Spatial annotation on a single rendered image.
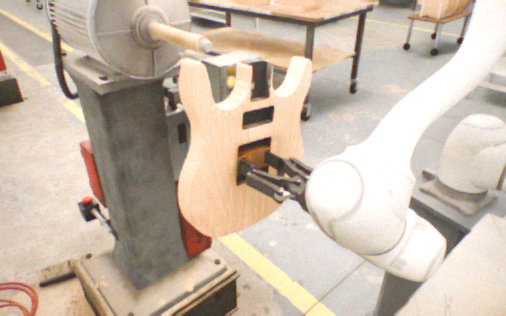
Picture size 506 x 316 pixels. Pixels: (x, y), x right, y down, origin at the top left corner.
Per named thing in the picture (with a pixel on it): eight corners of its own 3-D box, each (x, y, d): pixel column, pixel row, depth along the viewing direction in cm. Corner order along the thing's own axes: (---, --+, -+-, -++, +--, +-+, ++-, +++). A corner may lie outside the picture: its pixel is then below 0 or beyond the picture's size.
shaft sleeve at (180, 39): (164, 36, 87) (151, 38, 85) (163, 22, 85) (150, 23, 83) (209, 52, 75) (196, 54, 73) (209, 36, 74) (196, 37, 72)
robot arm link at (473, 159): (446, 160, 130) (464, 102, 119) (504, 181, 119) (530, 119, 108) (427, 179, 120) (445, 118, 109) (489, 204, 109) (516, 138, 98)
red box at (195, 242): (158, 229, 166) (146, 159, 147) (182, 217, 173) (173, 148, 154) (189, 260, 150) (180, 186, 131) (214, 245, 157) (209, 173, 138)
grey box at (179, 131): (153, 167, 144) (129, 20, 116) (176, 158, 150) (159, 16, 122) (173, 184, 135) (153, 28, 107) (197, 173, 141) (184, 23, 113)
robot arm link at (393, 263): (376, 199, 71) (354, 175, 61) (460, 240, 60) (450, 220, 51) (347, 248, 70) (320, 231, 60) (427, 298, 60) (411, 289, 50)
